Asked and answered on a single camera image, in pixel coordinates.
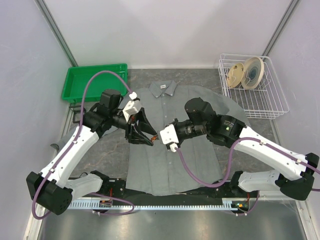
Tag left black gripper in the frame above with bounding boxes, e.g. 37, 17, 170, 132
110, 107, 157, 146

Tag grey button shirt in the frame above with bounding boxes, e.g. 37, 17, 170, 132
51, 79, 252, 196

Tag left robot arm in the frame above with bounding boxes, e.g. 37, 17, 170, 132
26, 89, 156, 220

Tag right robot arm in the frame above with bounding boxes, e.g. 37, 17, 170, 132
159, 97, 320, 201

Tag beige plate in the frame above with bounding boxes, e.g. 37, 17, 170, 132
226, 62, 244, 89

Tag green plastic tray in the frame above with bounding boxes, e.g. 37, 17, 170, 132
61, 63, 128, 104

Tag beige bowl blue centre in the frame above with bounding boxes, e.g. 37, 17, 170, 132
241, 57, 265, 90

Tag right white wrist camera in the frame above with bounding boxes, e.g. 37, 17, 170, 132
159, 124, 179, 153

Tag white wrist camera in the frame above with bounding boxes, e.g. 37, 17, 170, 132
122, 91, 142, 123
159, 124, 179, 153

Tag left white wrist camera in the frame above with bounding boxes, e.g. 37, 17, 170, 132
122, 91, 142, 123

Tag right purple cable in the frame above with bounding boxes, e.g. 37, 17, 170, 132
173, 136, 320, 217

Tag purple cable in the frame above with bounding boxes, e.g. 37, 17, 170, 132
31, 70, 137, 221
173, 136, 320, 217

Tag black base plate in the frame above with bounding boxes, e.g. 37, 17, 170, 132
97, 178, 258, 204

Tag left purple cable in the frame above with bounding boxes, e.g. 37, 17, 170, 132
31, 70, 137, 221

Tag blue-white cable duct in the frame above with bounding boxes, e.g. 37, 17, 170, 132
68, 197, 238, 211

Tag white wire basket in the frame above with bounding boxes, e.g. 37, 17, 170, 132
218, 53, 290, 119

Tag aluminium frame rail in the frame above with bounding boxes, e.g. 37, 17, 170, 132
24, 192, 318, 240

